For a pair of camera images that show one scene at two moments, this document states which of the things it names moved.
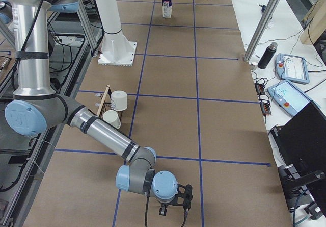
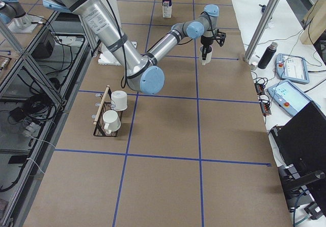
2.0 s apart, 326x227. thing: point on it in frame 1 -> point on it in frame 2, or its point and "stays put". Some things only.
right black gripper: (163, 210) -> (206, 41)
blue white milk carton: (167, 5) stays put
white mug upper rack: (119, 100) stays put
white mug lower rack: (112, 117) stays put
